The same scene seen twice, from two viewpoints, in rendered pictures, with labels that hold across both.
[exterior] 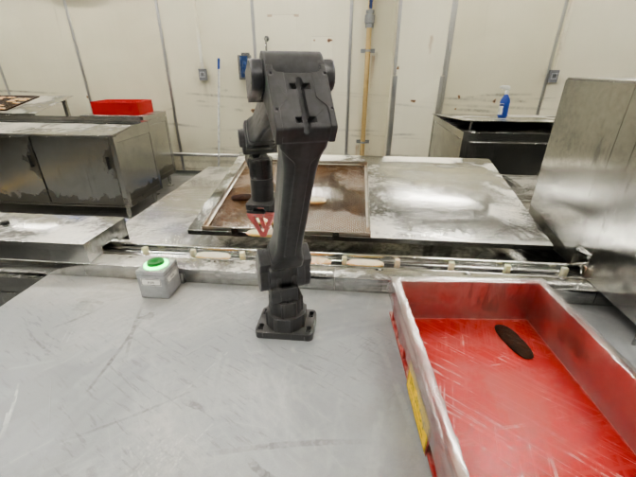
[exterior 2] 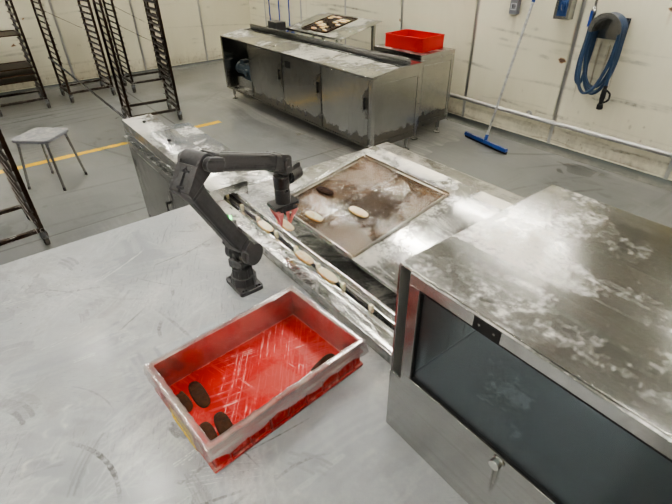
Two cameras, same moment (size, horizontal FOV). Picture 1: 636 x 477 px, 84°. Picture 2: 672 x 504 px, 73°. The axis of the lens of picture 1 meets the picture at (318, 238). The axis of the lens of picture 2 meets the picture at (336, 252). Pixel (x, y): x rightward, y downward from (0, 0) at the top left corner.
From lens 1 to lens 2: 117 cm
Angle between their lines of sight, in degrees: 42
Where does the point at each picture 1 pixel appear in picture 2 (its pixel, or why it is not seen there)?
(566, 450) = (247, 405)
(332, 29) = not seen: outside the picture
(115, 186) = (365, 126)
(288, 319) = (234, 279)
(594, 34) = not seen: outside the picture
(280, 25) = not seen: outside the picture
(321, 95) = (190, 177)
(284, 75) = (182, 164)
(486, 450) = (223, 379)
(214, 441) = (162, 307)
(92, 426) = (143, 277)
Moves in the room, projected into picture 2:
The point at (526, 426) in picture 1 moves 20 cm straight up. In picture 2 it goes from (251, 388) to (242, 333)
